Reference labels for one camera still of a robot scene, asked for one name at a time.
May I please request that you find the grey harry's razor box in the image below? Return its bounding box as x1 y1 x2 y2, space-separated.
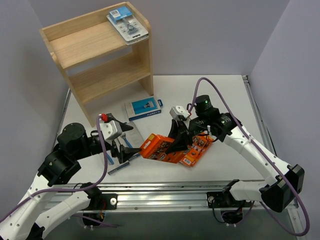
107 152 130 175
118 121 144 162

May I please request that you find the orange razor cartridge pack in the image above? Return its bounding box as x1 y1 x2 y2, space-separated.
179 135 216 168

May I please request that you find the orange Gillette Fusion box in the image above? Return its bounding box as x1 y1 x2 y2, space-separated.
139 133 190 164

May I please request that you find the Gillette blue razor blister pack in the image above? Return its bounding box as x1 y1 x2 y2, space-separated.
124 25 149 46

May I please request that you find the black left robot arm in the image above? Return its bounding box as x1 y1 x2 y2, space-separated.
0 113 140 240

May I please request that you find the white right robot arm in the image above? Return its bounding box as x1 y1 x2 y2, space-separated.
166 95 305 213

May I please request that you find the wooden two-tier shelf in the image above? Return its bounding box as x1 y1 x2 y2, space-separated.
39 1 154 127

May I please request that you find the blue Harry's razor box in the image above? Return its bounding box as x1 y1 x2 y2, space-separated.
124 96 163 121

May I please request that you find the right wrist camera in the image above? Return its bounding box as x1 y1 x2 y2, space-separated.
169 105 191 122

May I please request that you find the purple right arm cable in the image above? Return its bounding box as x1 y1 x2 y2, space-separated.
187 77 311 237

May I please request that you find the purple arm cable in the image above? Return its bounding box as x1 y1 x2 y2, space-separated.
0 114 111 228
187 77 311 237

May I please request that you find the aluminium table frame rail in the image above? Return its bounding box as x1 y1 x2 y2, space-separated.
27 74 300 215

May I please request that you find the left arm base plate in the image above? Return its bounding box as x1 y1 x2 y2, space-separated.
86 193 118 211

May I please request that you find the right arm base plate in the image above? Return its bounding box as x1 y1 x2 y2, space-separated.
206 191 251 209

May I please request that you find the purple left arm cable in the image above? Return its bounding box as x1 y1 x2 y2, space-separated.
0 114 111 228

